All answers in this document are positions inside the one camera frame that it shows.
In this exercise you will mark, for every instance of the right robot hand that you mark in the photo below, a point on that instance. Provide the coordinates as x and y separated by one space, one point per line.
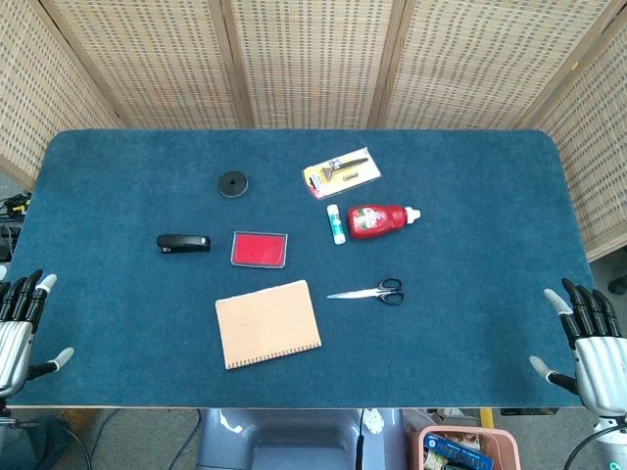
600 364

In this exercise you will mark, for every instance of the pink plastic basket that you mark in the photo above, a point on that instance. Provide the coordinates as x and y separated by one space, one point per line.
507 448

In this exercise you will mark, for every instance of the woven rattan screen panel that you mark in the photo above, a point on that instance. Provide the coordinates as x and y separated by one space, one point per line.
308 59
470 59
147 59
44 98
597 147

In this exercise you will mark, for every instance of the blue felt table mat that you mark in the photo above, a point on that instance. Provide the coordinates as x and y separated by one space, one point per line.
465 333

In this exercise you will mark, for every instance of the red ink stamp pad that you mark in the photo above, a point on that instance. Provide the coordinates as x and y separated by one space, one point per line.
258 249

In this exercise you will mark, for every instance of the grey blue robot torso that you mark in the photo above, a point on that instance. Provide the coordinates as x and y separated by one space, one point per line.
299 440

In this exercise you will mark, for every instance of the tan spiral notebook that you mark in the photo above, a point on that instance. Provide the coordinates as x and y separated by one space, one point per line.
267 323

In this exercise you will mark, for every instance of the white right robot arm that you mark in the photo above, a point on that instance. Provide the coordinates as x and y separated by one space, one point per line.
612 443

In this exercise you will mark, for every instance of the blue printed box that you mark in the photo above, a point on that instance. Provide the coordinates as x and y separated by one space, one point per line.
458 450

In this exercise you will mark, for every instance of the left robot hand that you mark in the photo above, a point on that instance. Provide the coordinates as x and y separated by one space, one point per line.
14 338

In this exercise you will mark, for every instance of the red ketchup bottle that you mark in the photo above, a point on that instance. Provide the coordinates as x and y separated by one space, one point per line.
374 221

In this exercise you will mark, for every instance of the black tape roll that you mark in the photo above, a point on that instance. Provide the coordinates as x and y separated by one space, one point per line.
226 188

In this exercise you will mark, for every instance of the white green glue stick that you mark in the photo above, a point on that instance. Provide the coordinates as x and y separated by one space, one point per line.
336 224

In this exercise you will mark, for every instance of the razor in yellow blister pack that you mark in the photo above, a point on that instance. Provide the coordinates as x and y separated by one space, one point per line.
343 173

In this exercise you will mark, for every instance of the black stapler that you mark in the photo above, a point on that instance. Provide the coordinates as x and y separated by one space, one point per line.
183 242

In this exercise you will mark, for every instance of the dark blue bag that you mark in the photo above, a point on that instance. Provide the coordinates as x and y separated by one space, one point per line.
29 443

